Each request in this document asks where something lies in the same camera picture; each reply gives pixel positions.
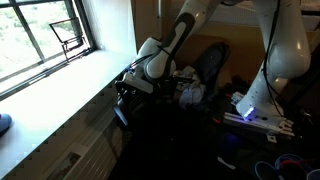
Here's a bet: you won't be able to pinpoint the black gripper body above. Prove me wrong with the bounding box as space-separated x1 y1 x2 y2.
114 77 143 103

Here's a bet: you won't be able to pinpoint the beige khaki pants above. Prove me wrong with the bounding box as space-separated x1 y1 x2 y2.
172 73 202 94

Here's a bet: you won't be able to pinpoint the black garment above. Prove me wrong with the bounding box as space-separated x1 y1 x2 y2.
192 41 232 88

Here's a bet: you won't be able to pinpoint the black slatted office chair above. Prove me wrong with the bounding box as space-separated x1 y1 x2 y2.
111 76 188 161

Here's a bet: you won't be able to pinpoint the light blue shirt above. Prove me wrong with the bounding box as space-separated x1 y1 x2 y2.
178 83 208 111

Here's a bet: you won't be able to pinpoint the brown leather armchair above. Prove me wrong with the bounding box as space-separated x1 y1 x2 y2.
171 31 235 101

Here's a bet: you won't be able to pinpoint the maroon and blue cap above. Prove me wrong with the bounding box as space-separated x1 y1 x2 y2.
0 113 13 136

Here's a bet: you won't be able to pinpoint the white paper cup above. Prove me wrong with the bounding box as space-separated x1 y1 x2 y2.
306 168 320 180

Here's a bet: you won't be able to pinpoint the white wall radiator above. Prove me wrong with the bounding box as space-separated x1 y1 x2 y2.
44 98 134 180

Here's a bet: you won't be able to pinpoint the black wire frame rack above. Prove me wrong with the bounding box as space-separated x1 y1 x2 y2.
49 17 96 63

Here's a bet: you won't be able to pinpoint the dark window frame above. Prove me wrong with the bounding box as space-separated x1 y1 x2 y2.
0 0 98 101

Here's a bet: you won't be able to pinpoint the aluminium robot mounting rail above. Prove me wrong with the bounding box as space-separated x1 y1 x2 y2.
222 111 296 144

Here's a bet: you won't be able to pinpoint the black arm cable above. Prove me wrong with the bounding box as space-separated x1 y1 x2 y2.
261 0 285 118

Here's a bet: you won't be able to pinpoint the blue cable bundle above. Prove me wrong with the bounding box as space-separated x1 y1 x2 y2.
254 153 316 180

